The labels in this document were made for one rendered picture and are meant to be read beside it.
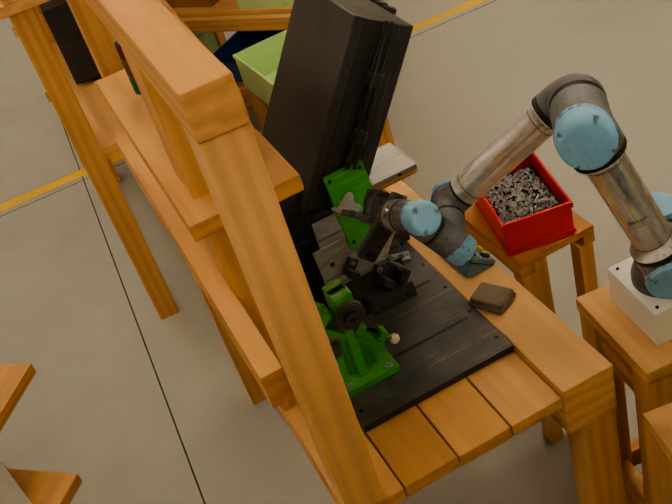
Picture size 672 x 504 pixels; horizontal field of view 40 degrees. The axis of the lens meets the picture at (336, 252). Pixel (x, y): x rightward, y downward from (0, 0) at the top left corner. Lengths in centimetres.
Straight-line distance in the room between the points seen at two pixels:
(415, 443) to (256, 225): 81
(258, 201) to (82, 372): 278
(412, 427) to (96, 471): 183
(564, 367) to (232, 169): 105
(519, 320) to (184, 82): 122
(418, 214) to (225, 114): 63
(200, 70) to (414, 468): 107
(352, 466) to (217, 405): 182
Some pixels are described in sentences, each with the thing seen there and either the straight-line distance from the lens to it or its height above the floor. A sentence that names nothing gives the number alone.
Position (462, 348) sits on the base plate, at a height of 90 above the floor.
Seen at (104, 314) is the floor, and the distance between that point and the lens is 450.
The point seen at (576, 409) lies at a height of 82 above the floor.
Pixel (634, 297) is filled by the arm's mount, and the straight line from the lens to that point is 234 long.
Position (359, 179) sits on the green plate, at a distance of 242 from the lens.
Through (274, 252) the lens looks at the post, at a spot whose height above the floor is 160.
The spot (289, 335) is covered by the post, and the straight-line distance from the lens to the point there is 172.
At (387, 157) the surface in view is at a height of 113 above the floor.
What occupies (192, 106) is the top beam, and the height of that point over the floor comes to 191.
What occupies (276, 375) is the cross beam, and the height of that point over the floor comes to 126.
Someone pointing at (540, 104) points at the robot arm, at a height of 151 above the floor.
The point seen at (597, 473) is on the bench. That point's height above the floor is 55.
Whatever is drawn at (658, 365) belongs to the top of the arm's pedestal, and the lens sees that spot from 231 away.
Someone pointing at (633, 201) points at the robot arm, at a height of 134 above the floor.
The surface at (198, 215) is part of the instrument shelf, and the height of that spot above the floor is 154.
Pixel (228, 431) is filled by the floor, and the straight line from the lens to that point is 365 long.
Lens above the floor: 252
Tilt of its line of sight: 36 degrees down
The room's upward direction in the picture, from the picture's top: 18 degrees counter-clockwise
